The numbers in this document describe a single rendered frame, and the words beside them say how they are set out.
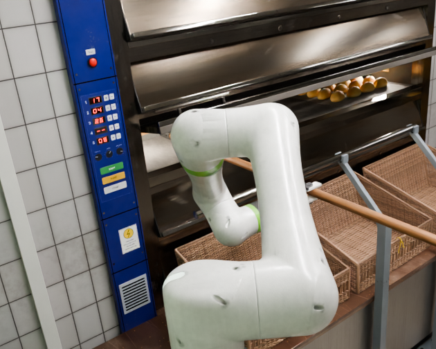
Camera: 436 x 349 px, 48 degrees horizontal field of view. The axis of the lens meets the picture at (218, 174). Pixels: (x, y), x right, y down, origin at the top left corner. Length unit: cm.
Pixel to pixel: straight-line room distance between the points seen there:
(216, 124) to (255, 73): 108
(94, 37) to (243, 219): 77
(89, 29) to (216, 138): 79
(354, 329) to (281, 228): 141
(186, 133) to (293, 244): 36
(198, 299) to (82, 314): 129
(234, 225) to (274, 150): 48
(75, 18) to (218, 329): 117
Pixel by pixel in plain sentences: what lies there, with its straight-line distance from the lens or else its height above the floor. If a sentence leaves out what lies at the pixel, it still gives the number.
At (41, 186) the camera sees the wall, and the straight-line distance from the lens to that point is 179.
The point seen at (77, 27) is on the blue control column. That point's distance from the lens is 171.
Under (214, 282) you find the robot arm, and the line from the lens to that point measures 81.
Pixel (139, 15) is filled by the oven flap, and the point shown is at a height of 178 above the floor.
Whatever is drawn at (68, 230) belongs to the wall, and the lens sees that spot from 188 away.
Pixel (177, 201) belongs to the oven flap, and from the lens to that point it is 206.
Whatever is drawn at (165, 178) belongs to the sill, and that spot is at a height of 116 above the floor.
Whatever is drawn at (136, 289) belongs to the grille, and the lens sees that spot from 207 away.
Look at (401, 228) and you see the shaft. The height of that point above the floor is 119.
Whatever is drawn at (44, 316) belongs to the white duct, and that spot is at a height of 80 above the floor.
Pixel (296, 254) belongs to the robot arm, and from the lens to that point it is 85.
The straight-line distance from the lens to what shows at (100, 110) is 176.
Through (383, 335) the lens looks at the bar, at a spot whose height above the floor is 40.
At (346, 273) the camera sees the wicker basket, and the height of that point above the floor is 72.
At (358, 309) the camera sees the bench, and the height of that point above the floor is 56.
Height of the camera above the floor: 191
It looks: 23 degrees down
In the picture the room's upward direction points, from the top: 5 degrees counter-clockwise
